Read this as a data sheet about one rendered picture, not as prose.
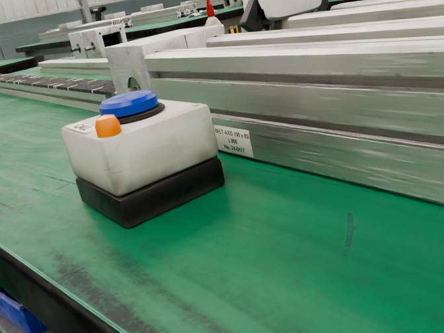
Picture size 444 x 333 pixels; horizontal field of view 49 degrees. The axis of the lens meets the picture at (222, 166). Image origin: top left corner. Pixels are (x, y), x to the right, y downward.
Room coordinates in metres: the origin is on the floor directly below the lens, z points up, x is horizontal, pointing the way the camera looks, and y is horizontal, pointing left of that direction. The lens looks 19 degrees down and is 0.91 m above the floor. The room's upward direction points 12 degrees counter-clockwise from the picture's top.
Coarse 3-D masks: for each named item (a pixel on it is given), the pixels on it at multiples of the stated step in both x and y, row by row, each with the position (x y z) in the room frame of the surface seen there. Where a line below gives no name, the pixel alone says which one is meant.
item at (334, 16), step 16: (368, 0) 0.59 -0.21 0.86; (384, 0) 0.56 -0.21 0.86; (400, 0) 0.54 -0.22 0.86; (416, 0) 0.52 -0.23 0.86; (432, 0) 0.44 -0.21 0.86; (304, 16) 0.56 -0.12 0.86; (320, 16) 0.54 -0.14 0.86; (336, 16) 0.52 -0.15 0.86; (352, 16) 0.50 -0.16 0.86; (368, 16) 0.49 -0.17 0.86; (384, 16) 0.47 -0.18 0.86; (400, 16) 0.46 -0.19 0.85; (416, 16) 0.44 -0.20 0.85; (432, 16) 0.43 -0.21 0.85
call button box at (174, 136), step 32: (64, 128) 0.34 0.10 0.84; (128, 128) 0.30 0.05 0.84; (160, 128) 0.30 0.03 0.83; (192, 128) 0.31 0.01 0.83; (96, 160) 0.30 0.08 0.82; (128, 160) 0.29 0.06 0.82; (160, 160) 0.30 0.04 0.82; (192, 160) 0.31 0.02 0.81; (96, 192) 0.31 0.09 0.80; (128, 192) 0.29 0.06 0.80; (160, 192) 0.30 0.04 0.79; (192, 192) 0.31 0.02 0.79; (128, 224) 0.28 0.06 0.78
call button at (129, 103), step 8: (112, 96) 0.35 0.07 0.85; (120, 96) 0.34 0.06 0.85; (128, 96) 0.33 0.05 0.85; (136, 96) 0.33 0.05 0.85; (144, 96) 0.32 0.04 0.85; (152, 96) 0.33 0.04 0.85; (104, 104) 0.32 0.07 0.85; (112, 104) 0.32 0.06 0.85; (120, 104) 0.32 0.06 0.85; (128, 104) 0.32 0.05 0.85; (136, 104) 0.32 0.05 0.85; (144, 104) 0.32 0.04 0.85; (152, 104) 0.33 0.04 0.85; (104, 112) 0.32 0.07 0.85; (112, 112) 0.32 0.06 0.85; (120, 112) 0.32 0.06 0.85; (128, 112) 0.32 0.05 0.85; (136, 112) 0.32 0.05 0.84
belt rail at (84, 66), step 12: (48, 60) 1.59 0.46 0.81; (60, 60) 1.48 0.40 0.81; (72, 60) 1.38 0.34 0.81; (84, 60) 1.30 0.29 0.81; (96, 60) 1.22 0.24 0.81; (48, 72) 1.51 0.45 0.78; (60, 72) 1.41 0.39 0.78; (72, 72) 1.33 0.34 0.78; (84, 72) 1.26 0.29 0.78; (96, 72) 1.19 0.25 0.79; (108, 72) 1.13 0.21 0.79
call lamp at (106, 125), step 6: (108, 114) 0.30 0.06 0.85; (96, 120) 0.29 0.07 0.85; (102, 120) 0.29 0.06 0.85; (108, 120) 0.29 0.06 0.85; (114, 120) 0.29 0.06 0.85; (96, 126) 0.29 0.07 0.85; (102, 126) 0.29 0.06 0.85; (108, 126) 0.29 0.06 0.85; (114, 126) 0.29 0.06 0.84; (120, 126) 0.29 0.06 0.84; (96, 132) 0.29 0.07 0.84; (102, 132) 0.29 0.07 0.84; (108, 132) 0.29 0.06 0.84; (114, 132) 0.29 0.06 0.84
